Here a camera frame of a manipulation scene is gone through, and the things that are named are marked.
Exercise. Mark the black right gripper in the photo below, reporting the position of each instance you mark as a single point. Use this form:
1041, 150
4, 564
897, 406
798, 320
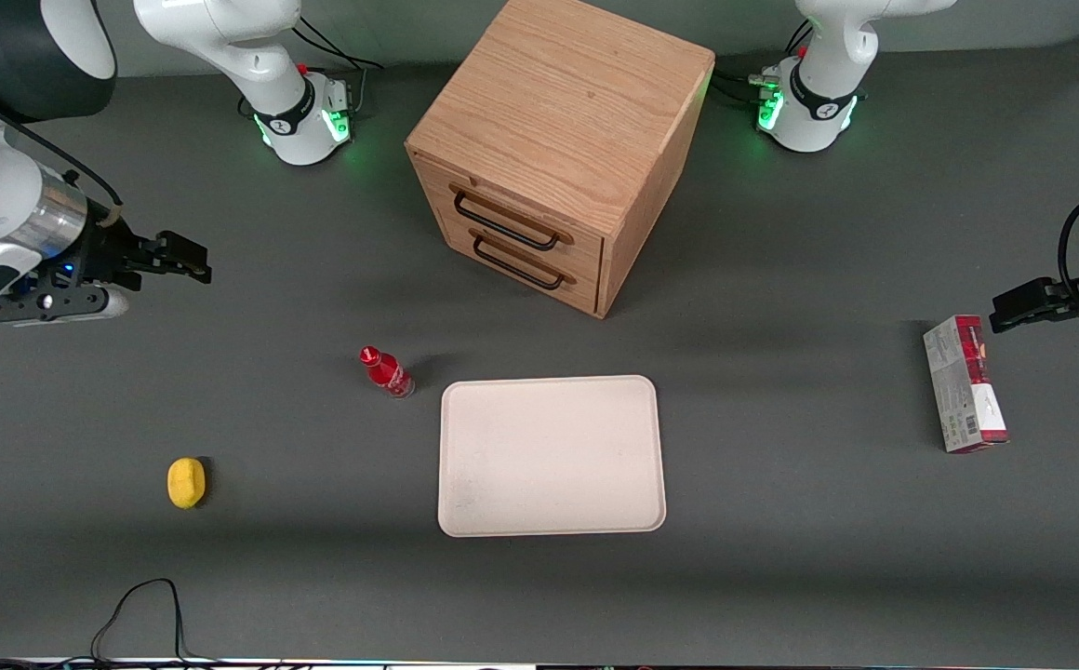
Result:
102, 254

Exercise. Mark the red coke bottle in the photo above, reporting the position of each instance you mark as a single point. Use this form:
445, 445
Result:
386, 371

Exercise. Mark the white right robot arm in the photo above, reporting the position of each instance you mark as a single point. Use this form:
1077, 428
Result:
0, 205

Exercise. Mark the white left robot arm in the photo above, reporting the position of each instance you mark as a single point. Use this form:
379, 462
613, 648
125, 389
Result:
828, 93

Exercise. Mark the beige rectangular tray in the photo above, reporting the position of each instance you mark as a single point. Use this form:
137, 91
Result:
551, 456

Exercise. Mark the grey and red carton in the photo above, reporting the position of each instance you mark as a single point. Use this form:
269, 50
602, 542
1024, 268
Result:
963, 386

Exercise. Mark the yellow lemon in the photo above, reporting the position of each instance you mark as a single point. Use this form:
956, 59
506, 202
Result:
186, 483

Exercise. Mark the wooden drawer cabinet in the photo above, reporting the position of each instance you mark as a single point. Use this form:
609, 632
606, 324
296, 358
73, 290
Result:
558, 112

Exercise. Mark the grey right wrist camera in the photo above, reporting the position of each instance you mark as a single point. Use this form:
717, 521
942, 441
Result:
56, 305

